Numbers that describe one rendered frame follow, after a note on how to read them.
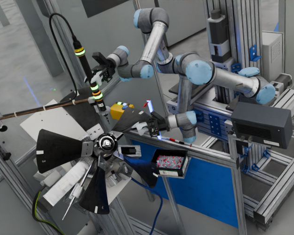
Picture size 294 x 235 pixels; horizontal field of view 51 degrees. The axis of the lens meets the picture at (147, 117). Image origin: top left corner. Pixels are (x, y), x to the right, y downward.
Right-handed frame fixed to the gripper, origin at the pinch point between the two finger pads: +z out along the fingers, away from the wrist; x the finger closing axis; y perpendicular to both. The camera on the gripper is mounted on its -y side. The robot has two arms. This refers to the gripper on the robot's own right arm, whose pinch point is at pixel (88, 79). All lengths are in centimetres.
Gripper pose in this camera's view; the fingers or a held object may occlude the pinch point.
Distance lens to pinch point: 154.1
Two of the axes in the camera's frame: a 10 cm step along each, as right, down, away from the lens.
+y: 2.5, 7.9, 5.6
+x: -8.7, -0.7, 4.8
